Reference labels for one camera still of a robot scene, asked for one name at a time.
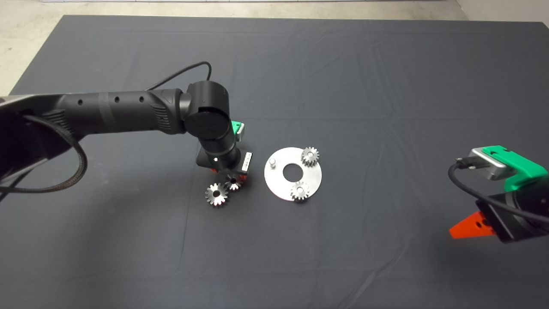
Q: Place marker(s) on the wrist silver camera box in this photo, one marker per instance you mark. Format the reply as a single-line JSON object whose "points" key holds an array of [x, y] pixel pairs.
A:
{"points": [[493, 169], [241, 132]]}

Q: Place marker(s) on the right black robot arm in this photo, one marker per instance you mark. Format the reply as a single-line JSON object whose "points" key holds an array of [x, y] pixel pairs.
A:
{"points": [[534, 201]]}

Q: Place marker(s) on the wrist green camera mount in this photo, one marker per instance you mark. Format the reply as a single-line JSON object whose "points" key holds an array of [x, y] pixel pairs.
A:
{"points": [[525, 171], [235, 127]]}

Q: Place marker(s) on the left wrist green camera mount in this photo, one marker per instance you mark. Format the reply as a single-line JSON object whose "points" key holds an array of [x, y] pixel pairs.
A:
{"points": [[235, 127]]}

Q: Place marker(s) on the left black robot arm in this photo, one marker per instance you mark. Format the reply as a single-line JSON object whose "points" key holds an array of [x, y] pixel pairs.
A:
{"points": [[128, 111]]}

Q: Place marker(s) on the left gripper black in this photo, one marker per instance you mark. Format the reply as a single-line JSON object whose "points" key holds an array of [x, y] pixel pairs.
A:
{"points": [[203, 162]]}

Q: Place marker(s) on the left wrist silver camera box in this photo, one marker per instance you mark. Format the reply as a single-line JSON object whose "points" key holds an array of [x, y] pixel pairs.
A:
{"points": [[241, 132]]}

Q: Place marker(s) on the dark grey table cloth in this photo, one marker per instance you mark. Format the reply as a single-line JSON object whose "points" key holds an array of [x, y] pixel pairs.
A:
{"points": [[343, 257]]}

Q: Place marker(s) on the small steel gear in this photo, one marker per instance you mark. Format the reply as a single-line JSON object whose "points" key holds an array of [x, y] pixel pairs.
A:
{"points": [[296, 195], [237, 186], [306, 159]]}

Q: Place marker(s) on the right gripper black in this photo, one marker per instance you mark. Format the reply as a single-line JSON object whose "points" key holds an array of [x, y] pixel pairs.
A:
{"points": [[504, 231]]}

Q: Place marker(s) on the tall large steel gear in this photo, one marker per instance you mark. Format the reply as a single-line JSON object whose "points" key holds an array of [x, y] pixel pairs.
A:
{"points": [[211, 197]]}

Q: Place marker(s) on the right wrist green camera mount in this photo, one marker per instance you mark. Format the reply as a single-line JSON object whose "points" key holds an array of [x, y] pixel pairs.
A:
{"points": [[525, 171]]}

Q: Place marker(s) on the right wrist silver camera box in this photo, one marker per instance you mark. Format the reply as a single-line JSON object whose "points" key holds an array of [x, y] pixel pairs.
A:
{"points": [[493, 169]]}

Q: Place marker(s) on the round metal plate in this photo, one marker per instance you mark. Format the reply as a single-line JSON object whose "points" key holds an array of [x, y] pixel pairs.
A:
{"points": [[279, 184]]}

